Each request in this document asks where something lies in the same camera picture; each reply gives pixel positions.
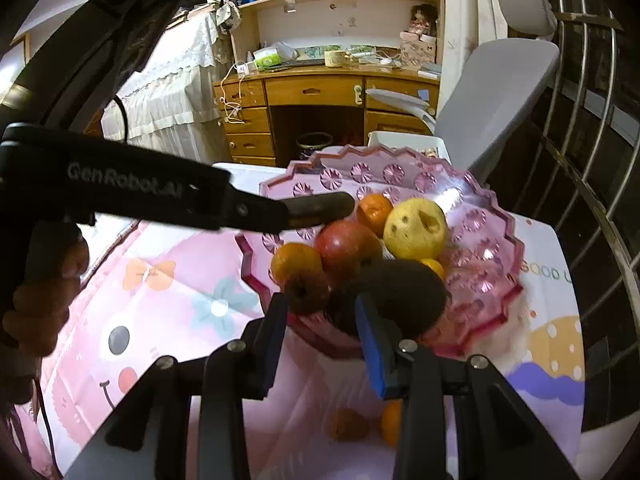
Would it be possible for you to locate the wooden bookshelf hutch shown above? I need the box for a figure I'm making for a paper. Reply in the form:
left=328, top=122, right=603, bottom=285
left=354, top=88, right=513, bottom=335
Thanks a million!
left=222, top=0, right=446, bottom=68

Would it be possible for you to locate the wooden desk with drawers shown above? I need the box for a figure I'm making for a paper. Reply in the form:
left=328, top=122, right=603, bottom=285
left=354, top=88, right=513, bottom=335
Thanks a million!
left=214, top=62, right=443, bottom=168

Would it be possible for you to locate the white lace cover cloth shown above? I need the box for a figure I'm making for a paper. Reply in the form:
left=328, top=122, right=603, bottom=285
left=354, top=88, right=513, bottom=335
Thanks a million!
left=102, top=10, right=223, bottom=141

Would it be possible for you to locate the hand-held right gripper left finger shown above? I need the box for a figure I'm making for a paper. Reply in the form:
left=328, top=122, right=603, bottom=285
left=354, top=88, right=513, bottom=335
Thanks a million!
left=65, top=292, right=291, bottom=480

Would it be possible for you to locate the white plastic tray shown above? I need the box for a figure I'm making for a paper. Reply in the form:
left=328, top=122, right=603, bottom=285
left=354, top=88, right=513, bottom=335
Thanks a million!
left=367, top=131, right=448, bottom=161

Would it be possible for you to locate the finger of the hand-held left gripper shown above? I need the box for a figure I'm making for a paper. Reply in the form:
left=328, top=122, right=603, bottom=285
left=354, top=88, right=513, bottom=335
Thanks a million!
left=185, top=186, right=291, bottom=234

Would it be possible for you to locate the cartoon printed tablecloth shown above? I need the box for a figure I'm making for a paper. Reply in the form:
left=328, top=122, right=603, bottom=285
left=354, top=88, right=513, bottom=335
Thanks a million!
left=37, top=162, right=586, bottom=480

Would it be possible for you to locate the metal window grille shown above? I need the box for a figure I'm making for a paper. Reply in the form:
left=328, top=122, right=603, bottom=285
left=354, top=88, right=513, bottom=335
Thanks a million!
left=510, top=0, right=640, bottom=311

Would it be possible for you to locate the stack of books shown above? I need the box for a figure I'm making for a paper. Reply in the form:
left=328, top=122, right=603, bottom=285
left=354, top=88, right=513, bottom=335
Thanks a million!
left=167, top=0, right=221, bottom=28

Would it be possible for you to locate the grey hanging pouch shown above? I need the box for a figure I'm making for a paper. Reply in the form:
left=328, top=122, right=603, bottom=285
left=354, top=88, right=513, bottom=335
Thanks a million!
left=217, top=2, right=243, bottom=35

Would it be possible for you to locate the pink plastic fruit bowl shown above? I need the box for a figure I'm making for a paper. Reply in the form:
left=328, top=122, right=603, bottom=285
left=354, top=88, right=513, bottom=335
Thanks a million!
left=235, top=144, right=526, bottom=358

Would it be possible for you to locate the white charging cable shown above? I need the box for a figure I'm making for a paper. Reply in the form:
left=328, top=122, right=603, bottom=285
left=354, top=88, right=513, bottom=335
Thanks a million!
left=217, top=62, right=248, bottom=123

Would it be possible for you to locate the red lychee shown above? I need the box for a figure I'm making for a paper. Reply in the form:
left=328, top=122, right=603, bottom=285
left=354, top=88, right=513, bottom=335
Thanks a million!
left=283, top=272, right=331, bottom=316
left=327, top=408, right=371, bottom=443

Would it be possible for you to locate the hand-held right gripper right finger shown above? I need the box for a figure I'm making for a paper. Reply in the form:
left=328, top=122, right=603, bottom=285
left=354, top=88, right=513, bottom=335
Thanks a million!
left=354, top=294, right=581, bottom=480

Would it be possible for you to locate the dark avocado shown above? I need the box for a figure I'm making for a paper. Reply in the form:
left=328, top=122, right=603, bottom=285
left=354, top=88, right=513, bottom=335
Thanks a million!
left=325, top=260, right=448, bottom=338

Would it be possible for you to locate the brown haired doll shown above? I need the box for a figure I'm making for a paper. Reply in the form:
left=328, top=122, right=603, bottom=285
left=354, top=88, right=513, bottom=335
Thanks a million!
left=400, top=4, right=440, bottom=43

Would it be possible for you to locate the red apple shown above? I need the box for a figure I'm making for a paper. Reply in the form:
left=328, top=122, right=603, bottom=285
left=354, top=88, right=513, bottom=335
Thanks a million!
left=314, top=220, right=383, bottom=286

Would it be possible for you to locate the pink patterned box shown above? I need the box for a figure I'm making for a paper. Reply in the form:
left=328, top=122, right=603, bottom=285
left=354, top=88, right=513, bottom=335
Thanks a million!
left=400, top=40, right=437, bottom=68

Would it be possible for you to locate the white floral curtain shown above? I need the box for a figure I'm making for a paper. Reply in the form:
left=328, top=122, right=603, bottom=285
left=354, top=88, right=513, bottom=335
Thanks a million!
left=442, top=0, right=511, bottom=56

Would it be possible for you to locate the grey office chair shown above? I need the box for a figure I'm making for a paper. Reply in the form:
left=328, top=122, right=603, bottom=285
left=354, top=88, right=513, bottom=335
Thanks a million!
left=367, top=0, right=561, bottom=181

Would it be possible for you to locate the yellow pear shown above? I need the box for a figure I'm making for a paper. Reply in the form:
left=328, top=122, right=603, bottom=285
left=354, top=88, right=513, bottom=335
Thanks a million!
left=383, top=198, right=448, bottom=260

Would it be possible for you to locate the black trash bin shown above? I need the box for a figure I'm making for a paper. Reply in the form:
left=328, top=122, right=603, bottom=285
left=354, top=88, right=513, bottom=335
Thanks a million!
left=296, top=132, right=334, bottom=161

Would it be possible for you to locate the black cable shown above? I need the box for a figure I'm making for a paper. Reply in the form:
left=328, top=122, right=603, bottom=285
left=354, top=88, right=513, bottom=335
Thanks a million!
left=30, top=377, right=66, bottom=480

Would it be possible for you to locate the person's left hand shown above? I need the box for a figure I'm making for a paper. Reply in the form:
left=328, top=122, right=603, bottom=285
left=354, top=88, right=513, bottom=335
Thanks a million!
left=0, top=232, right=91, bottom=361

